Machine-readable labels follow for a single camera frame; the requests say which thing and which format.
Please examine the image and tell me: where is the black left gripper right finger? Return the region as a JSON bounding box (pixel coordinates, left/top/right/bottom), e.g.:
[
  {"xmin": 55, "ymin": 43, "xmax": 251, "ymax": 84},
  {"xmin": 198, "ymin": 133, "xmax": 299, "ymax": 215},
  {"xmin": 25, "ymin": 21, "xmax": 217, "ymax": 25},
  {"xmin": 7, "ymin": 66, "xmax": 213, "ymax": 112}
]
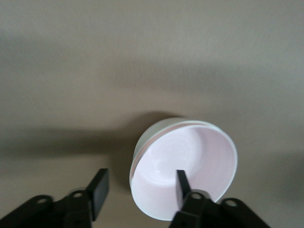
[{"xmin": 169, "ymin": 169, "xmax": 272, "ymax": 228}]

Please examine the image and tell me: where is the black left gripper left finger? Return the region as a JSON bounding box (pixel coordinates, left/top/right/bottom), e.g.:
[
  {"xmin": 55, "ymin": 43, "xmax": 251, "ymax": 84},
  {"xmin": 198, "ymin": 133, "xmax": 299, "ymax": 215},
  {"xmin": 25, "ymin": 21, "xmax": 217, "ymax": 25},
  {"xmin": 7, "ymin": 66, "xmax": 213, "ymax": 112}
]
[{"xmin": 0, "ymin": 168, "xmax": 110, "ymax": 228}]

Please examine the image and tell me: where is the pink plastic bowl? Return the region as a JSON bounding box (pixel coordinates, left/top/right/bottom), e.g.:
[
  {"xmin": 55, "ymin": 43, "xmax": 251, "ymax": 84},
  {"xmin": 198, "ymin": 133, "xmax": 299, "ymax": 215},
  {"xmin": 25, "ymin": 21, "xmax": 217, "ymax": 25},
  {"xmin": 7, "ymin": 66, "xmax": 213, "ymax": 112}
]
[{"xmin": 131, "ymin": 123, "xmax": 238, "ymax": 221}]

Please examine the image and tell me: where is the white plastic bowl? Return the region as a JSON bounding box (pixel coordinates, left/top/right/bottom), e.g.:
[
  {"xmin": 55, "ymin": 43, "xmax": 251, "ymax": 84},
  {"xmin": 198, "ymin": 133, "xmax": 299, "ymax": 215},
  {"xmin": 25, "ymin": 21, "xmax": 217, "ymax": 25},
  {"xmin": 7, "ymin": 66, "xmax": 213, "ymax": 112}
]
[{"xmin": 129, "ymin": 117, "xmax": 216, "ymax": 188}]

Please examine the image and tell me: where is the brown table mat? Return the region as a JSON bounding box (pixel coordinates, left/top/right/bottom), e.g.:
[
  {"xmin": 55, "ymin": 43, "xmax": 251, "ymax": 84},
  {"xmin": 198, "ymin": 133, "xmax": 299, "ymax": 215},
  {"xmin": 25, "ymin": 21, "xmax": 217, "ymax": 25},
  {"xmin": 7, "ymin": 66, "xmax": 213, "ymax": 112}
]
[{"xmin": 0, "ymin": 0, "xmax": 304, "ymax": 228}]

